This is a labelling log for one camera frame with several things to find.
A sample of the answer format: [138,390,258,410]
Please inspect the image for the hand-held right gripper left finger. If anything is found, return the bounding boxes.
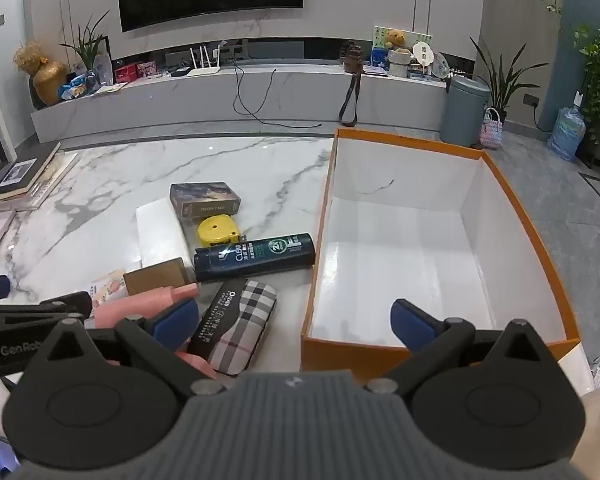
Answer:
[27,297,226,396]

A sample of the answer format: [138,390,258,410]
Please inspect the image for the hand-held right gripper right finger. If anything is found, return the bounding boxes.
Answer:
[365,298,563,396]

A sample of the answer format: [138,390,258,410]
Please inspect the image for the small brown cardboard box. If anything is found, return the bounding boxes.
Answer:
[123,257,193,297]

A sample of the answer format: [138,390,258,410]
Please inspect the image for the orange cardboard box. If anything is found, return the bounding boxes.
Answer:
[300,128,581,382]

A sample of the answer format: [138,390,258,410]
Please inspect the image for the plaid glasses case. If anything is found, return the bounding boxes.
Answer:
[186,278,278,376]

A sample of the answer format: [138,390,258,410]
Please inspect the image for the yellow tape measure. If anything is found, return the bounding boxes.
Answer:
[197,214,246,248]

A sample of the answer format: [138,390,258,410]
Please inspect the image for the white flat box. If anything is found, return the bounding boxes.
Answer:
[136,199,193,271]

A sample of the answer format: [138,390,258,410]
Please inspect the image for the dark shampoo bottle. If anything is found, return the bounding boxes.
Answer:
[193,232,316,283]

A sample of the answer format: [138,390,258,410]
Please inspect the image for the stack of books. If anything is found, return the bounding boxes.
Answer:
[0,152,79,212]

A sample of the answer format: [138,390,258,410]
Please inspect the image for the black hardcover book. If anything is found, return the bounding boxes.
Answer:
[0,142,61,202]

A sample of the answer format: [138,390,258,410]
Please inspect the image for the dark card box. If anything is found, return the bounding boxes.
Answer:
[170,182,241,219]

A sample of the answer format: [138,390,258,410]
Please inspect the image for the pastel woven bag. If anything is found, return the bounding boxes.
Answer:
[479,107,505,150]

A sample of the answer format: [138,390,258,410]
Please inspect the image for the gold vase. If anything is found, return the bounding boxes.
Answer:
[32,60,68,107]

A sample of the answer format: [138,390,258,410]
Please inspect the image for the blue snack packets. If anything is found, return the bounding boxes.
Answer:
[59,72,99,101]

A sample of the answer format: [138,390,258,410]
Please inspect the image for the grey trash can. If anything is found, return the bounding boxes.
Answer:
[440,75,491,147]

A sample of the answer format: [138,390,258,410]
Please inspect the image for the dried yellow flowers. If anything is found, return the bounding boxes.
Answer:
[14,41,48,77]

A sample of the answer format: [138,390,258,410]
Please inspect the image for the clear plastic bottle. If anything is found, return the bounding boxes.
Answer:
[92,50,114,86]

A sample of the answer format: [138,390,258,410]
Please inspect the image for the blue water jug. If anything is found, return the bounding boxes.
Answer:
[547,106,587,162]

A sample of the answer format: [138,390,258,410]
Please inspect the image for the white router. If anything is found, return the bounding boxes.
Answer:
[186,46,222,77]

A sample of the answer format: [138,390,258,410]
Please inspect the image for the long-leaf potted plant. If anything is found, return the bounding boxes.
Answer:
[470,37,549,122]

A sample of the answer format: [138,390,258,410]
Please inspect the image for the green leafy plant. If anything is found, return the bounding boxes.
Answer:
[60,10,111,72]

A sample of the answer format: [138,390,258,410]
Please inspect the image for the white ribbed pot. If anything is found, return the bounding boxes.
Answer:
[387,49,412,78]

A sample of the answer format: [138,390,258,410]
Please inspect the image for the white round fan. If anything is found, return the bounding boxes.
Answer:
[412,42,436,77]

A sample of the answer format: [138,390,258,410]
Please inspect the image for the framed green picture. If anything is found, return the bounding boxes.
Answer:
[372,26,433,68]

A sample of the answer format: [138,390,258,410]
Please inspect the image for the black cable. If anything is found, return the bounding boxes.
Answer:
[232,57,323,128]

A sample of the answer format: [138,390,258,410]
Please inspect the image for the brown strapped bag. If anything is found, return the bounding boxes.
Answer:
[339,42,365,127]

